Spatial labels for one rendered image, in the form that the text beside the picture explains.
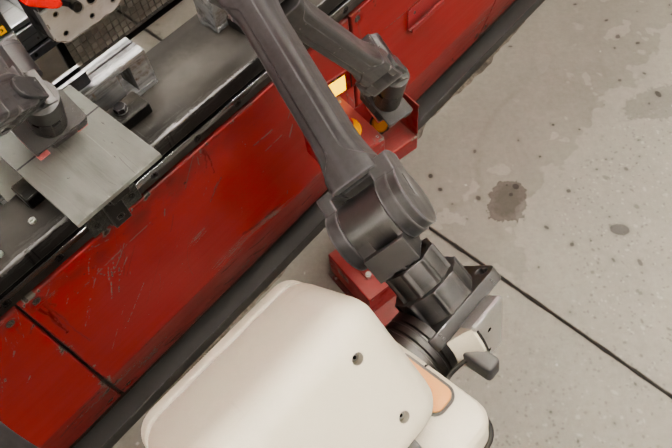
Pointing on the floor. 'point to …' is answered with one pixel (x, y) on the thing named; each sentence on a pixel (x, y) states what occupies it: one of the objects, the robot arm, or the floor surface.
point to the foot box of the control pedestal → (363, 288)
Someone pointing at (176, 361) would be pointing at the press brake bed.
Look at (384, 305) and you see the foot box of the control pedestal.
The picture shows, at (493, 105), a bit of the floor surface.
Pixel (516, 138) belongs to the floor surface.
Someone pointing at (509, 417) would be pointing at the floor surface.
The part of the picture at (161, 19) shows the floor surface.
